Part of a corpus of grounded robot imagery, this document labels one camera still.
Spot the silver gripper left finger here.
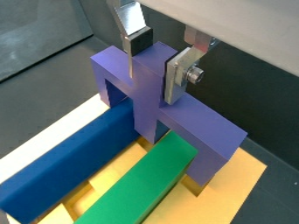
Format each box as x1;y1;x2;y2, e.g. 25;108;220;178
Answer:
106;0;153;77

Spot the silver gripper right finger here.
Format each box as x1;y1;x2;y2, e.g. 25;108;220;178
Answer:
162;26;218;105

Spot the purple three-legged block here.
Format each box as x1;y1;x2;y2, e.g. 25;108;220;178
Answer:
90;42;246;186

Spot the yellow slotted board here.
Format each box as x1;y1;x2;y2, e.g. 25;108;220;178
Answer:
0;95;267;224

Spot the green bar block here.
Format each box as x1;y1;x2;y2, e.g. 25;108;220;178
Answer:
73;131;197;224

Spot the blue bar block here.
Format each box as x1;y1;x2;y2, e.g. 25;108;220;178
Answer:
0;99;137;224

